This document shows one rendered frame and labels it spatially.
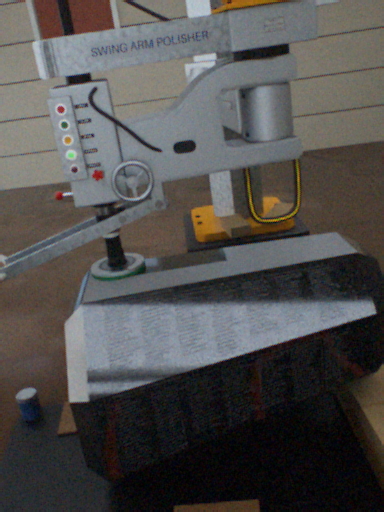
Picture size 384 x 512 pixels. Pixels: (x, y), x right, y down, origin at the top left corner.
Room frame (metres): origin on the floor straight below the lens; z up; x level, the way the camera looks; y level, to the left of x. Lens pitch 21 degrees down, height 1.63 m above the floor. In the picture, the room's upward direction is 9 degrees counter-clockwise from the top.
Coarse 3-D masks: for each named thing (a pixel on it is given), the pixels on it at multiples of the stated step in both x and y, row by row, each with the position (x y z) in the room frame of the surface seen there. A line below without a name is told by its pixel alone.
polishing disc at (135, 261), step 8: (128, 256) 2.06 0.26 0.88; (136, 256) 2.05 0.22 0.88; (96, 264) 2.02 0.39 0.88; (104, 264) 2.01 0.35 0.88; (128, 264) 1.97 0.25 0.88; (136, 264) 1.96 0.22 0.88; (96, 272) 1.94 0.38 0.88; (104, 272) 1.92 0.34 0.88; (112, 272) 1.91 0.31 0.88; (120, 272) 1.90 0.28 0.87; (128, 272) 1.91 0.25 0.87
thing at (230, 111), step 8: (200, 72) 2.59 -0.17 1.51; (224, 96) 2.32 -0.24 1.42; (232, 96) 2.18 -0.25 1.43; (224, 104) 2.29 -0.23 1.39; (232, 104) 2.20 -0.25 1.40; (224, 112) 2.36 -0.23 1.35; (232, 112) 2.21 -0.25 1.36; (240, 112) 2.13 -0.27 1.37; (224, 120) 2.38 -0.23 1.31; (232, 120) 2.23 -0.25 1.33; (240, 120) 2.13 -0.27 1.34; (232, 128) 2.25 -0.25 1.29; (240, 128) 2.13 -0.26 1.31
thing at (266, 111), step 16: (240, 96) 2.04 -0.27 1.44; (256, 96) 1.98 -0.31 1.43; (272, 96) 1.96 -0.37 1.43; (288, 96) 2.00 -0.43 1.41; (256, 112) 1.98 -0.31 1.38; (272, 112) 1.96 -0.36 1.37; (288, 112) 1.99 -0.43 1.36; (256, 128) 1.98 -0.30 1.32; (272, 128) 1.96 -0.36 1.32; (288, 128) 1.99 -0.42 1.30
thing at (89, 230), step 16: (128, 208) 1.95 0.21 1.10; (144, 208) 1.96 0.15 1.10; (80, 224) 2.04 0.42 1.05; (96, 224) 1.94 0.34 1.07; (112, 224) 1.94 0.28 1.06; (48, 240) 2.03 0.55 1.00; (64, 240) 1.93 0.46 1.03; (80, 240) 1.93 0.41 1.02; (16, 256) 2.02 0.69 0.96; (32, 256) 1.92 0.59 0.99; (48, 256) 1.92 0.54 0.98; (0, 272) 1.91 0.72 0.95; (16, 272) 1.91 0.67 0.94
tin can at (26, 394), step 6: (24, 390) 2.34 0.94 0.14; (30, 390) 2.33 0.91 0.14; (18, 396) 2.29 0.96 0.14; (24, 396) 2.28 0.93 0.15; (30, 396) 2.28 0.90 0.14; (36, 396) 2.30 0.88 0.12; (18, 402) 2.27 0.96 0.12; (24, 402) 2.26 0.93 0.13; (30, 402) 2.27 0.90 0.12; (36, 402) 2.29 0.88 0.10; (24, 408) 2.26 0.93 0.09; (30, 408) 2.26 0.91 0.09; (36, 408) 2.28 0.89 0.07; (24, 414) 2.26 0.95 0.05; (30, 414) 2.26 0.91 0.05; (36, 414) 2.27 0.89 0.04; (30, 420) 2.26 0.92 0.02
